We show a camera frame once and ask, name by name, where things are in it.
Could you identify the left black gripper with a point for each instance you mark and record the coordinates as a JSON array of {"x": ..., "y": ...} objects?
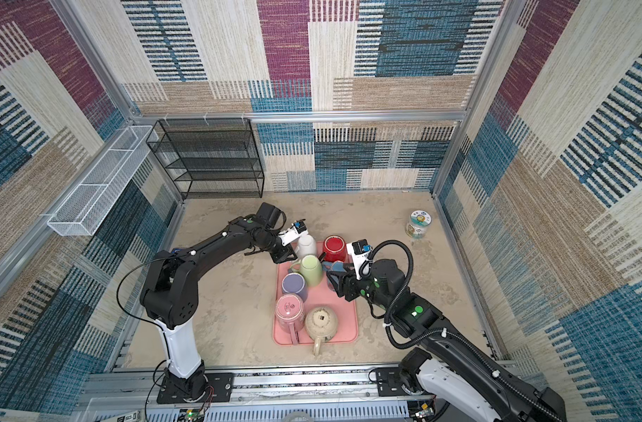
[{"x": 285, "y": 255}]

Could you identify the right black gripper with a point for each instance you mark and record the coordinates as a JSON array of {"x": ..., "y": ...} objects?
[{"x": 347, "y": 283}]

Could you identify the white ceramic mug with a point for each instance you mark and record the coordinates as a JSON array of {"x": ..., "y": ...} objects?
[{"x": 306, "y": 246}]

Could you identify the light green ceramic mug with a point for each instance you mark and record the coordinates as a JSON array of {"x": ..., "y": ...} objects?
[{"x": 310, "y": 268}]

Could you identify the red ceramic mug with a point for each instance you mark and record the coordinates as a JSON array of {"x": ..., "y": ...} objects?
[{"x": 334, "y": 249}]

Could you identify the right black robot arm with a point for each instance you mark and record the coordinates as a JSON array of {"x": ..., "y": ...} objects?
[{"x": 440, "y": 360}]

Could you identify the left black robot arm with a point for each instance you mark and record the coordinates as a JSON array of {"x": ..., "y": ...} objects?
[{"x": 170, "y": 294}]

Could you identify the blue dotted ceramic mug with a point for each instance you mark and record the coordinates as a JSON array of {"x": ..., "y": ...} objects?
[{"x": 334, "y": 272}]

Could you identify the purple ceramic mug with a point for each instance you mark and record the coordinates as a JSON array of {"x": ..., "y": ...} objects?
[{"x": 295, "y": 284}]

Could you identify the pink ghost pattern mug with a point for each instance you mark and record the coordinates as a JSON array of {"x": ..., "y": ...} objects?
[{"x": 290, "y": 316}]

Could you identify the pink plastic tray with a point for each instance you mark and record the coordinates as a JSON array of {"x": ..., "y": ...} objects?
[{"x": 318, "y": 296}]

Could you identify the green lidded yogurt cup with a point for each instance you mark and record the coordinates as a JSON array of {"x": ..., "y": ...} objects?
[{"x": 418, "y": 224}]

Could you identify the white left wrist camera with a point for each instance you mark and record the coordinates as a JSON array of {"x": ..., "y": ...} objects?
[{"x": 297, "y": 230}]

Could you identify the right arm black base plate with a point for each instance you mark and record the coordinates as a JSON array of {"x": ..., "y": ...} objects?
[{"x": 394, "y": 382}]

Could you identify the black wire mesh shelf rack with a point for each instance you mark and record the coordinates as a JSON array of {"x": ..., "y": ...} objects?
[{"x": 209, "y": 158}]

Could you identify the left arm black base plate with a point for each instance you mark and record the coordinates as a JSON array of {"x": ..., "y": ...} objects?
[{"x": 216, "y": 387}]

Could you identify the white wire mesh basket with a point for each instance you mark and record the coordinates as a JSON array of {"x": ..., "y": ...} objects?
[{"x": 85, "y": 209}]

